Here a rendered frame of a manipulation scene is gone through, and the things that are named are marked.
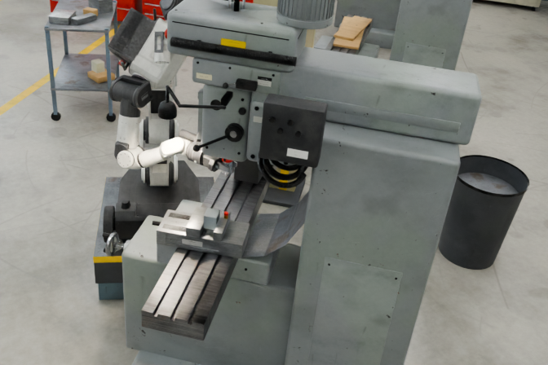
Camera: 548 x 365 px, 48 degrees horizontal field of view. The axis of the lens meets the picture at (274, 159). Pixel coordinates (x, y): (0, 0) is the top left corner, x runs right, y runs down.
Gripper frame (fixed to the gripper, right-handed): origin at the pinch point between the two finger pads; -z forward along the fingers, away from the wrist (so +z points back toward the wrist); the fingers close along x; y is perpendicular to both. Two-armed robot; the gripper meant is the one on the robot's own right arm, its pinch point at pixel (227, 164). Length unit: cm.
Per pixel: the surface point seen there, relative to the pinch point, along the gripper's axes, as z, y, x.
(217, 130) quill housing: -0.9, -20.6, -10.2
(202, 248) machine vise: -7.9, 23.4, -26.0
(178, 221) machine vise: 6.4, 18.5, -23.2
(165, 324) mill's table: -19, 29, -62
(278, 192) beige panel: 54, 121, 158
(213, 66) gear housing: 0.8, -47.5, -12.8
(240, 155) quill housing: -10.4, -11.9, -6.9
